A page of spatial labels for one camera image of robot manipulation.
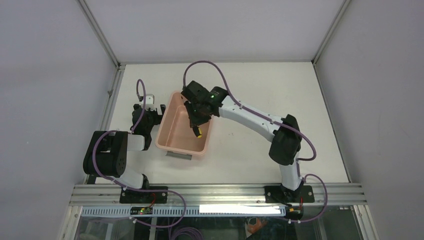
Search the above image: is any black yellow screwdriver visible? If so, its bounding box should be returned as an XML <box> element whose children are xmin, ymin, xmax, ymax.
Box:
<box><xmin>192</xmin><ymin>126</ymin><xmax>203</xmax><ymax>138</ymax></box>

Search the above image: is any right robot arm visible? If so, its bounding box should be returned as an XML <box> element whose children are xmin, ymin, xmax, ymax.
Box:
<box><xmin>181</xmin><ymin>81</ymin><xmax>305</xmax><ymax>205</ymax></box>

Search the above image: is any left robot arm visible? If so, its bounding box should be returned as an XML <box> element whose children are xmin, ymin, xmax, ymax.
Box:
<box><xmin>82</xmin><ymin>103</ymin><xmax>168</xmax><ymax>205</ymax></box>

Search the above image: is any pink plastic bin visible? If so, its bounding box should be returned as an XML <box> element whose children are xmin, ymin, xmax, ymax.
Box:
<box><xmin>155</xmin><ymin>91</ymin><xmax>214</xmax><ymax>157</ymax></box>

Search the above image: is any orange object below table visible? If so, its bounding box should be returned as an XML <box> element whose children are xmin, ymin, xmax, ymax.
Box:
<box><xmin>246</xmin><ymin>217</ymin><xmax>268</xmax><ymax>235</ymax></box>

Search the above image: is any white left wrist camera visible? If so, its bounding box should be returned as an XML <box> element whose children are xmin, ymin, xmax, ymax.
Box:
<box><xmin>144</xmin><ymin>94</ymin><xmax>156</xmax><ymax>111</ymax></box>

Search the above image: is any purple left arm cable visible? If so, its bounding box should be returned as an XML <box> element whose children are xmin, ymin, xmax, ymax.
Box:
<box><xmin>92</xmin><ymin>79</ymin><xmax>187</xmax><ymax>229</ymax></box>

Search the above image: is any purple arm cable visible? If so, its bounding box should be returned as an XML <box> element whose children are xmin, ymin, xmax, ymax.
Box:
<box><xmin>92</xmin><ymin>79</ymin><xmax>187</xmax><ymax>229</ymax></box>
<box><xmin>183</xmin><ymin>60</ymin><xmax>329</xmax><ymax>224</ymax></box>

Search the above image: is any white slotted cable duct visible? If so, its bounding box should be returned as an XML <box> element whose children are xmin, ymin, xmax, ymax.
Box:
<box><xmin>81</xmin><ymin>204</ymin><xmax>286</xmax><ymax>218</ymax></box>

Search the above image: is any aluminium frame rail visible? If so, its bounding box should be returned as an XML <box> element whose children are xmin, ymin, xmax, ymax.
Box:
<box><xmin>69</xmin><ymin>183</ymin><xmax>367</xmax><ymax>207</ymax></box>

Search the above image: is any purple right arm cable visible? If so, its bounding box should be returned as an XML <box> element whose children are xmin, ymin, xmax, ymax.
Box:
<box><xmin>183</xmin><ymin>60</ymin><xmax>329</xmax><ymax>224</ymax></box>

